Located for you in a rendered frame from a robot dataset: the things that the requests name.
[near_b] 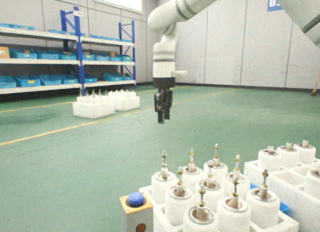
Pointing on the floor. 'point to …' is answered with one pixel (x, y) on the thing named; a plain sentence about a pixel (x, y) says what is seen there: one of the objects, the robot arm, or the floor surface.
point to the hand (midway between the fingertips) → (164, 117)
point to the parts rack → (70, 51)
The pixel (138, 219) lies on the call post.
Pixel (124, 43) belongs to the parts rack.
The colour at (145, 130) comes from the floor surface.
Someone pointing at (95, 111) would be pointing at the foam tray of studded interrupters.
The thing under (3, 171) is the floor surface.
